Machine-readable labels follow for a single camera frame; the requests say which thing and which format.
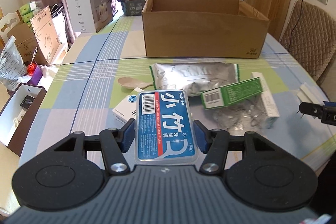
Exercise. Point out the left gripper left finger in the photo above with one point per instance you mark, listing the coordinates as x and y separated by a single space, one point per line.
114 142

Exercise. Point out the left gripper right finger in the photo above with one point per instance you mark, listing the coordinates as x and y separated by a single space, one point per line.
214 144

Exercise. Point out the clear blister pack bag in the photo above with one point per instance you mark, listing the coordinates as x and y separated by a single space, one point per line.
248 115

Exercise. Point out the white mecobalamin tablet box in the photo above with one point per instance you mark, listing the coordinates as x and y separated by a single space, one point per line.
126 109

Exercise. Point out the green white spray box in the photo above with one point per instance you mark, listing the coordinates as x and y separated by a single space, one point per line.
231 94

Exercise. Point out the blue dental floss pick box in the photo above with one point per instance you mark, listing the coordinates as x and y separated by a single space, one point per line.
164 133

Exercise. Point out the white long ointment box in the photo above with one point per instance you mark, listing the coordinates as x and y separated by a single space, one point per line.
266 102

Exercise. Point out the beige plastic spoon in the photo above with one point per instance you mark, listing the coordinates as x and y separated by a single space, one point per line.
131 83

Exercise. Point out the silver foil pouch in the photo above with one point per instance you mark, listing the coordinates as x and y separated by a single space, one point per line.
193 78

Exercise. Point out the checkered tablecloth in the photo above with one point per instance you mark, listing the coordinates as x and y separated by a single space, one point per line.
85 91

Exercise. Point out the brown quilted chair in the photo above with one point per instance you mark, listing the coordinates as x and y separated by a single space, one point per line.
310 38

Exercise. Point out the brown white open box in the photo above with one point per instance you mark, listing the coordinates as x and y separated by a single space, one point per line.
18 115

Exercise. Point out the open kraft cardboard box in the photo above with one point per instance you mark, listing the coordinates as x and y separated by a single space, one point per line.
41 35

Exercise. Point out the clear plastic bag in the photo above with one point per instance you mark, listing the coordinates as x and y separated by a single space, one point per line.
12 65

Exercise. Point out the brown cardboard box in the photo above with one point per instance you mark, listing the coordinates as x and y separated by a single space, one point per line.
203 28

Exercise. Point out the white appliance box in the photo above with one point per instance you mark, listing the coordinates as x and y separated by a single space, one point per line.
89 16

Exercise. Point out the green tissue packs left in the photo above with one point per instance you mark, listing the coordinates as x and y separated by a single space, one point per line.
30 9

